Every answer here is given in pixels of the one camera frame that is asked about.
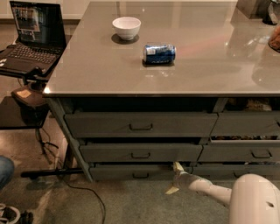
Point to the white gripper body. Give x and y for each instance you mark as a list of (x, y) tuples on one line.
[(186, 180)]

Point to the grey drawer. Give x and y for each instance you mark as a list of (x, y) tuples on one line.
[(241, 151), (234, 171), (140, 124), (247, 124), (140, 152), (132, 171)]

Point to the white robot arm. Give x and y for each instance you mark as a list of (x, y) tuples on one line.
[(253, 199)]

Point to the black open laptop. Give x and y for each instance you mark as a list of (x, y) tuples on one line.
[(41, 39)]

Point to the blue soda can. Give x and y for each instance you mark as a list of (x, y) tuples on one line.
[(159, 54)]

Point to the white ceramic bowl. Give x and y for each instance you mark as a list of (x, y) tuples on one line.
[(126, 28)]

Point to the brown object counter edge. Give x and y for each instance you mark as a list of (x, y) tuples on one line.
[(274, 40)]

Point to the black laptop stand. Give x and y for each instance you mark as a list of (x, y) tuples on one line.
[(26, 107)]

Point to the grey cabinet frame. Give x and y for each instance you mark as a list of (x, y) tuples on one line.
[(56, 106)]

